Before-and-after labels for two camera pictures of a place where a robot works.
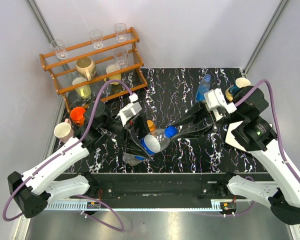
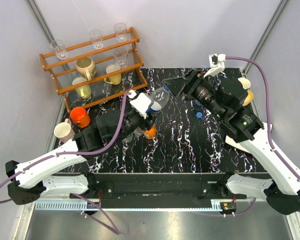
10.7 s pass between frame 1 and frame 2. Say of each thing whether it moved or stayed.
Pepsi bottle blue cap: moved
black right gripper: moved
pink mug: stayed
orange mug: stayed
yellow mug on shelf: stayed
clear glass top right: stayed
